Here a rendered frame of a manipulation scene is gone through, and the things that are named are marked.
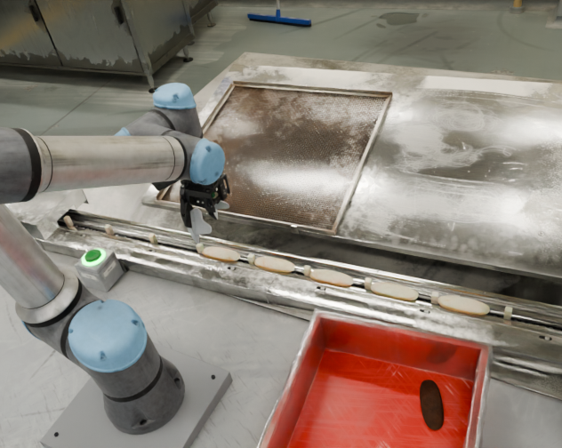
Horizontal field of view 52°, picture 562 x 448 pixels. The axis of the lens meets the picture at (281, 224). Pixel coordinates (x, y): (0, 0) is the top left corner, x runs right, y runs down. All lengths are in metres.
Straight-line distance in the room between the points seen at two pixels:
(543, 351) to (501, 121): 0.63
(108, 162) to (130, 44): 3.23
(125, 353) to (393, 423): 0.48
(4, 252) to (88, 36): 3.39
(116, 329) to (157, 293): 0.40
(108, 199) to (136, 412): 0.80
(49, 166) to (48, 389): 0.63
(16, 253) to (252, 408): 0.50
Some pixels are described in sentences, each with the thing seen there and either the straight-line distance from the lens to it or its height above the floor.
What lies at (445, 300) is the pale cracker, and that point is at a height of 0.86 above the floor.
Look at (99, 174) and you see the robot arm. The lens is 0.85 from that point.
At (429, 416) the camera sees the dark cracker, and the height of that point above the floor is 0.83.
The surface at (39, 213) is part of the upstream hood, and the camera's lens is 1.61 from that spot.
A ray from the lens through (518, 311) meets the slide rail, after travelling 1.22.
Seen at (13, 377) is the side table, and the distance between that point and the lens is 1.38.
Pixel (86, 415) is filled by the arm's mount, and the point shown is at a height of 0.84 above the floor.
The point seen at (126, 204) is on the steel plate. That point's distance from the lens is 1.69.
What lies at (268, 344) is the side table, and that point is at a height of 0.82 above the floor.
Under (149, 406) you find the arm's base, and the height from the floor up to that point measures 0.90.
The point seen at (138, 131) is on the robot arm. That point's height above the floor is 1.27.
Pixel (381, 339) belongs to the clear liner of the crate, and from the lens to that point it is 1.09.
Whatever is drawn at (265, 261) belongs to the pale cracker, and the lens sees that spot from 1.31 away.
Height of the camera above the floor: 1.76
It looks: 40 degrees down
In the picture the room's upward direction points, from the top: 11 degrees counter-clockwise
